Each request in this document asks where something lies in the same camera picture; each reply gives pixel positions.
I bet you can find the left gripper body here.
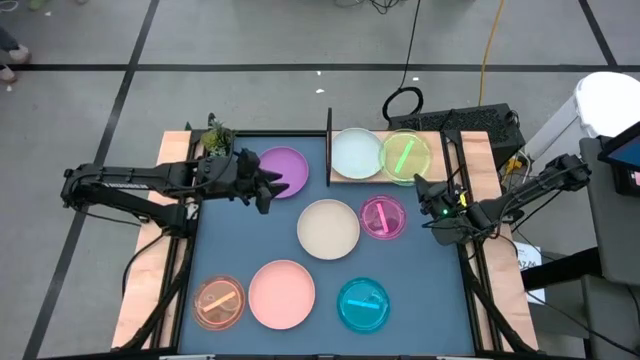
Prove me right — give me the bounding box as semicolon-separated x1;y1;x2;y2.
234;148;274;207

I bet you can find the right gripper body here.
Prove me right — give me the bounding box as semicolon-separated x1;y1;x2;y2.
421;181;455;224

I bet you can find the purple plate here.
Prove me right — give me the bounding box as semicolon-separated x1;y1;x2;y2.
257;145;310;200

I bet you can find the green transparent plate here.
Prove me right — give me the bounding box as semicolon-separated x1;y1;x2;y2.
379;128;434;186

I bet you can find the pink transparent plate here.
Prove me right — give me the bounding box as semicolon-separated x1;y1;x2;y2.
358;194;407;241

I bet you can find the cream plate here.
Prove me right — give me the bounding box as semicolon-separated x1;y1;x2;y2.
296;198;361;261

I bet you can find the pale white plate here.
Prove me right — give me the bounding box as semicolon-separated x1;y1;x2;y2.
331;127;384;180

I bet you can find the salmon pink plate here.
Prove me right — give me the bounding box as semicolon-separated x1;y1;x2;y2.
247;259;317;331

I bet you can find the blue transparent plate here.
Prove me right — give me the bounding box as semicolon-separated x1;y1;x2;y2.
336;277;392;335

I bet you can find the orange transparent plate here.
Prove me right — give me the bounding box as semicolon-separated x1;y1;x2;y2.
191;274;247;332

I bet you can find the artificial succulent plant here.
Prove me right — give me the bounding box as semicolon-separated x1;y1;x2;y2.
199;113;236;159

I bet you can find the black computer case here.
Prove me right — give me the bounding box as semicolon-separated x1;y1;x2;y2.
387;102;527;170

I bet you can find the white paper sheet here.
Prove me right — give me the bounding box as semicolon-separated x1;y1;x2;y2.
512;240;547;305

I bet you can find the wooden table side board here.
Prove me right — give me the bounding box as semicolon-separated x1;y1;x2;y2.
459;130;540;351
110;130;201;350

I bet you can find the black beam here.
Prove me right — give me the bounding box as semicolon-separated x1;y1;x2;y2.
519;246;604;292

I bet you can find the grey cart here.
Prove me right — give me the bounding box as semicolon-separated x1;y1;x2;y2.
579;135;640;360

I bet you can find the tablet screen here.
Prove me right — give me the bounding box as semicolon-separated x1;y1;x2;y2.
597;121;640;197

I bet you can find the white bin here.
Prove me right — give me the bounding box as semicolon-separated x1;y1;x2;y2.
522;71;640;162

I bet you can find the black table frame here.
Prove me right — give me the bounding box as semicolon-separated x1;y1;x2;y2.
112;128;539;360

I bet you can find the wooden shelf with black frame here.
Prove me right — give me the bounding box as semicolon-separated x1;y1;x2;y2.
324;107;450;187

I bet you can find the black floor cable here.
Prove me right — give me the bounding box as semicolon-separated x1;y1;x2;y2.
381;0;425;122

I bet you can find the yellow floor cable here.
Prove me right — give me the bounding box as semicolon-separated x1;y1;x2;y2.
477;0;508;108

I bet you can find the black cable bundle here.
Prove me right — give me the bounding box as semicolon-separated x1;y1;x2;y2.
333;0;404;15

